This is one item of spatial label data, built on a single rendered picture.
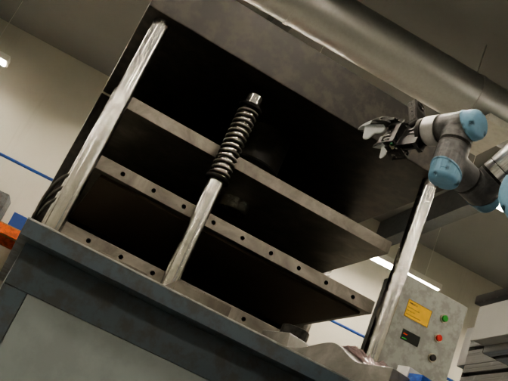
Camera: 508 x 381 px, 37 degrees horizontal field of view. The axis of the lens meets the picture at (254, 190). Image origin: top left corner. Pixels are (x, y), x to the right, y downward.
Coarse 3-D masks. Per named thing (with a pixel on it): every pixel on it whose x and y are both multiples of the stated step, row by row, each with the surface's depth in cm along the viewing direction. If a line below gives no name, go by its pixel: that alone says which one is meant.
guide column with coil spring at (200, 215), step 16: (256, 96) 271; (240, 128) 265; (240, 144) 265; (224, 176) 259; (208, 192) 256; (208, 208) 254; (192, 224) 251; (192, 240) 249; (176, 256) 247; (176, 272) 245
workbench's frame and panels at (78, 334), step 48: (48, 240) 150; (0, 288) 154; (48, 288) 153; (96, 288) 157; (144, 288) 155; (0, 336) 148; (48, 336) 151; (96, 336) 155; (144, 336) 158; (192, 336) 162; (240, 336) 160
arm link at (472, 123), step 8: (456, 112) 180; (464, 112) 178; (472, 112) 176; (480, 112) 177; (440, 120) 182; (448, 120) 180; (456, 120) 178; (464, 120) 176; (472, 120) 175; (480, 120) 177; (432, 128) 183; (440, 128) 181; (448, 128) 178; (456, 128) 177; (464, 128) 176; (472, 128) 175; (480, 128) 177; (440, 136) 180; (464, 136) 176; (472, 136) 176; (480, 136) 176
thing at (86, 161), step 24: (168, 24) 262; (144, 48) 257; (144, 72) 256; (120, 96) 249; (96, 144) 242; (72, 168) 308; (72, 192) 236; (432, 192) 287; (48, 216) 233; (408, 240) 278; (408, 264) 275; (384, 312) 267; (384, 336) 265
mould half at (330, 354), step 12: (276, 336) 203; (288, 336) 199; (300, 348) 193; (312, 348) 190; (324, 348) 187; (336, 348) 183; (324, 360) 184; (336, 360) 181; (348, 360) 178; (348, 372) 176; (360, 372) 174; (372, 372) 171; (384, 372) 168; (396, 372) 168
